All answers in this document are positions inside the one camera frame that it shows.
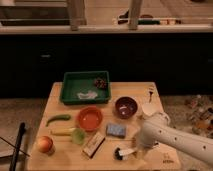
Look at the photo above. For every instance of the green plastic tray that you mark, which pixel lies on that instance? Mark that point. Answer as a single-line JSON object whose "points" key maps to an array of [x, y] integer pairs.
{"points": [[76, 82]]}

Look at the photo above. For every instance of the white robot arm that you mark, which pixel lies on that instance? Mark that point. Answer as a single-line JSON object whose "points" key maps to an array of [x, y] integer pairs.
{"points": [[156, 129]]}

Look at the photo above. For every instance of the wooden post left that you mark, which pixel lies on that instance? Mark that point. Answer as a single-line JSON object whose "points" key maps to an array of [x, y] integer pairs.
{"points": [[76, 11]]}

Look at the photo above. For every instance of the green yellow scoop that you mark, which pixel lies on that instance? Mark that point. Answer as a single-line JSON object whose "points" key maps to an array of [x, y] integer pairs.
{"points": [[77, 135]]}

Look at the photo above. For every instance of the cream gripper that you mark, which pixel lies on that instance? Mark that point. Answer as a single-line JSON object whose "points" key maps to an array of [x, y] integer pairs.
{"points": [[138, 149]]}

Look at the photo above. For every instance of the red bowl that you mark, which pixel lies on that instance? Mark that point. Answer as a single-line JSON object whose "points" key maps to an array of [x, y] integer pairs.
{"points": [[89, 118]]}

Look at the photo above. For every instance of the small dark tool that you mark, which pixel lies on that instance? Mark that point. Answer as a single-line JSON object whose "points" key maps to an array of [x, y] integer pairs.
{"points": [[151, 92]]}

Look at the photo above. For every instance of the wooden block eraser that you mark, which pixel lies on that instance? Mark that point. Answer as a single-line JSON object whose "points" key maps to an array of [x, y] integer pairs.
{"points": [[93, 144]]}

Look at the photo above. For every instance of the white cup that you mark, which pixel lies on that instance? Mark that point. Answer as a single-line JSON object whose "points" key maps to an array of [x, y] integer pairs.
{"points": [[148, 109]]}

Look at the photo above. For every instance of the red apple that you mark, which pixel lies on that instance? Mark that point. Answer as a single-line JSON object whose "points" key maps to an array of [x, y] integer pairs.
{"points": [[44, 144]]}

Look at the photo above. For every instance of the black pole stand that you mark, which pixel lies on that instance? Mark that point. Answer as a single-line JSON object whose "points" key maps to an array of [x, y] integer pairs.
{"points": [[16, 150]]}

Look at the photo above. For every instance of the wooden post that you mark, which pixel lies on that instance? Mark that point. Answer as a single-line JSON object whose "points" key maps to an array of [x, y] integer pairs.
{"points": [[134, 13], [76, 11]]}

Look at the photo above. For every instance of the dark brown bowl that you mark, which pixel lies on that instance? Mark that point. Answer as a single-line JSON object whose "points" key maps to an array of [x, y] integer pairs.
{"points": [[125, 107]]}

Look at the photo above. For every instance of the white black dish brush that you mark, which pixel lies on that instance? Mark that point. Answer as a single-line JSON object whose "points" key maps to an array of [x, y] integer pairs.
{"points": [[120, 154]]}

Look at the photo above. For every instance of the blue sponge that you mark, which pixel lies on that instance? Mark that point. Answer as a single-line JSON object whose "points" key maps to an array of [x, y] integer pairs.
{"points": [[116, 130]]}

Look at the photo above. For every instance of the pine cone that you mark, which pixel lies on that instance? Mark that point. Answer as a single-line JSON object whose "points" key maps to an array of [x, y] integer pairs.
{"points": [[100, 83]]}

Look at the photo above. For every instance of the green chili pepper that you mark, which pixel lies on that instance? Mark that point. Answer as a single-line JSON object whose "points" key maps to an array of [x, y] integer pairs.
{"points": [[63, 117]]}

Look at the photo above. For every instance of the wooden post right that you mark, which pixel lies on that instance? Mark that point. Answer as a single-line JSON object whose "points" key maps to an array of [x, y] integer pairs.
{"points": [[134, 13]]}

